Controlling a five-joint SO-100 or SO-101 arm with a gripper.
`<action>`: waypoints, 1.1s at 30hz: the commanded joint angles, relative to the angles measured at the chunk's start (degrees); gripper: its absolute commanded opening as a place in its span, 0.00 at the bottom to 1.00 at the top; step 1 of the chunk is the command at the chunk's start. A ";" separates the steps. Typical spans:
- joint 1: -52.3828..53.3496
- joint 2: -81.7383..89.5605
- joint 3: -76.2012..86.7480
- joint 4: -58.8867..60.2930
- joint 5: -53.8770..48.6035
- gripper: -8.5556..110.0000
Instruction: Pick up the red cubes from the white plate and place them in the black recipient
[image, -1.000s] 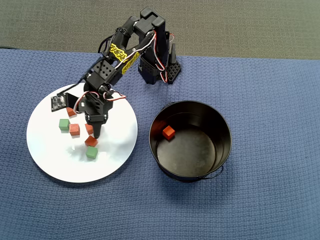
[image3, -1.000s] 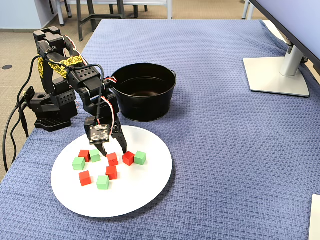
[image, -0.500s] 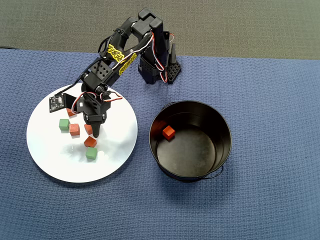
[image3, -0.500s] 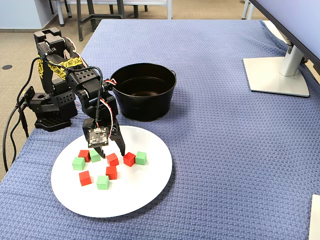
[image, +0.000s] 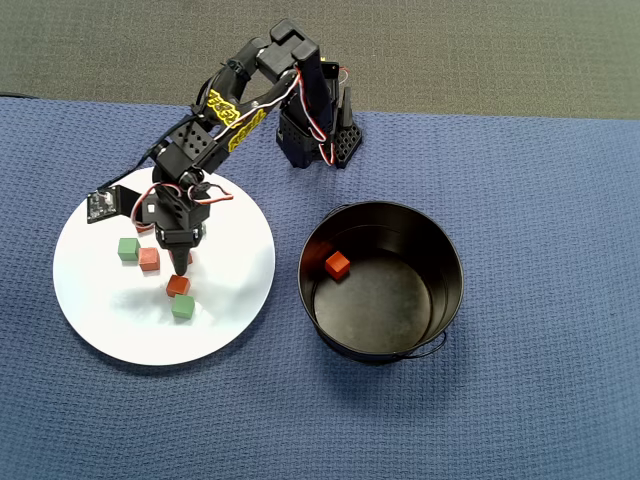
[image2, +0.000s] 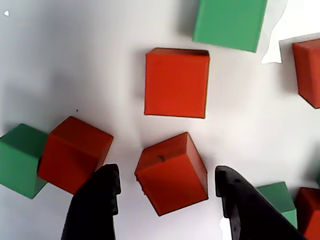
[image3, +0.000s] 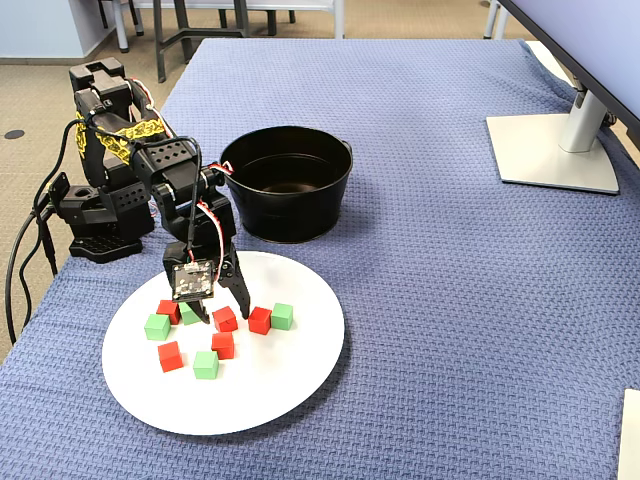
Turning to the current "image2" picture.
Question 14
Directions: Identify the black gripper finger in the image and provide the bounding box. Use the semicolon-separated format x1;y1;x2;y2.
60;163;122;240
214;165;310;240

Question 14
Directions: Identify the red wooden cube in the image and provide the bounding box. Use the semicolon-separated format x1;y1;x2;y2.
292;38;320;110
134;131;209;217
144;47;210;120
294;186;320;240
37;116;115;196

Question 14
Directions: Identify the white round plate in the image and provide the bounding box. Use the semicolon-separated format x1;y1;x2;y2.
0;0;320;240

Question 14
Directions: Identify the green wooden cube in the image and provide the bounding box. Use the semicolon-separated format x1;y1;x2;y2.
256;181;298;229
191;0;268;53
0;123;49;200

